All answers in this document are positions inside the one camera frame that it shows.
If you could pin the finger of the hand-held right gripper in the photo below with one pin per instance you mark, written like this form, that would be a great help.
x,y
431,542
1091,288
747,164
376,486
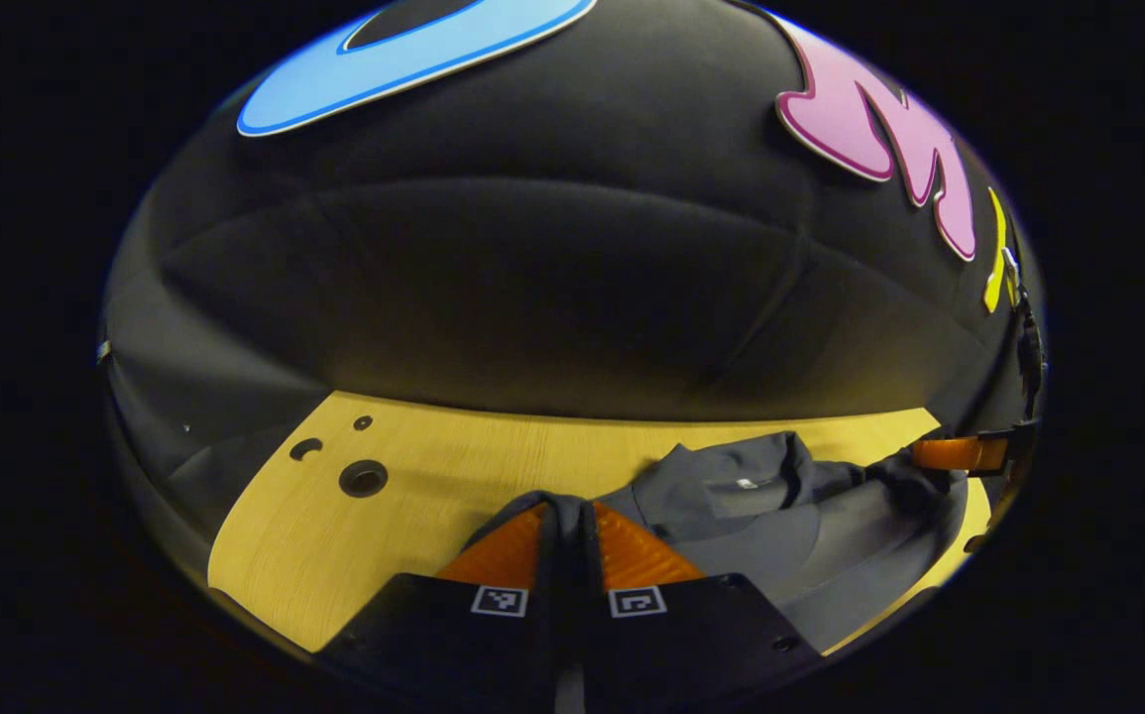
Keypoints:
x,y
959,454

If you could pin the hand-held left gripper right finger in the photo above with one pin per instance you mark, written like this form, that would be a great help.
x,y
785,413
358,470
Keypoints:
x,y
691,635

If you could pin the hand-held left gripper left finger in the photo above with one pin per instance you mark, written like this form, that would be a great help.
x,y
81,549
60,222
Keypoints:
x,y
453,635

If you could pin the grey collared shirt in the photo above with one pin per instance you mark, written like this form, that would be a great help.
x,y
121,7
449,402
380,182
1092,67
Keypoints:
x,y
780,535

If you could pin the black backdrop cloth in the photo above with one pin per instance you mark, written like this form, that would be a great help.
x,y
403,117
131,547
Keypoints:
x,y
532,297

